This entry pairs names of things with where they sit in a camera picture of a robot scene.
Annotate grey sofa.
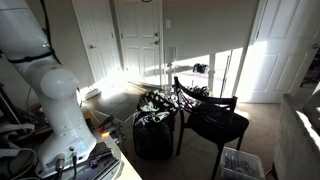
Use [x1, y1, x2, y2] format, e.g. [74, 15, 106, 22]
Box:
[272, 89, 320, 180]

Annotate white closet door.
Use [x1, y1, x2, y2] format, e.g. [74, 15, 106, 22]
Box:
[70, 0, 123, 88]

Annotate wooden table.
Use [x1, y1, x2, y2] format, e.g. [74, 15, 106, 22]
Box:
[99, 131, 144, 180]

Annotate dark sneaker pair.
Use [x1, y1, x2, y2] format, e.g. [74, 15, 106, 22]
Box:
[186, 85, 212, 98]

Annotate white open panel door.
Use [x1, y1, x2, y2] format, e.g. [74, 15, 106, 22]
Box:
[232, 0, 320, 104]

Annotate black clothing garment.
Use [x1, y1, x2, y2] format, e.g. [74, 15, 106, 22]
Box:
[135, 90, 180, 125]

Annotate clear plastic storage box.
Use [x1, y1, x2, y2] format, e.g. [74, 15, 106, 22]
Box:
[219, 146, 266, 180]

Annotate black mesh laundry bag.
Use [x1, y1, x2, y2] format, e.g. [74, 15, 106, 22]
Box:
[132, 96, 178, 160]

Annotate white closed panel door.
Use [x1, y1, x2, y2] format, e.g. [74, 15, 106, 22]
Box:
[114, 0, 165, 87]

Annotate black mounting plate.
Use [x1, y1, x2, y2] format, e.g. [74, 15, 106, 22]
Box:
[64, 139, 123, 180]

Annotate black chair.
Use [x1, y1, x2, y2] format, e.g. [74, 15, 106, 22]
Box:
[173, 76, 250, 180]

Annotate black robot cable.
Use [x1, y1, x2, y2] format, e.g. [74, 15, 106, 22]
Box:
[68, 146, 80, 180]

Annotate metal wire shoe rack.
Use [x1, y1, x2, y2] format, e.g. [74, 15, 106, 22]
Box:
[162, 49, 234, 98]

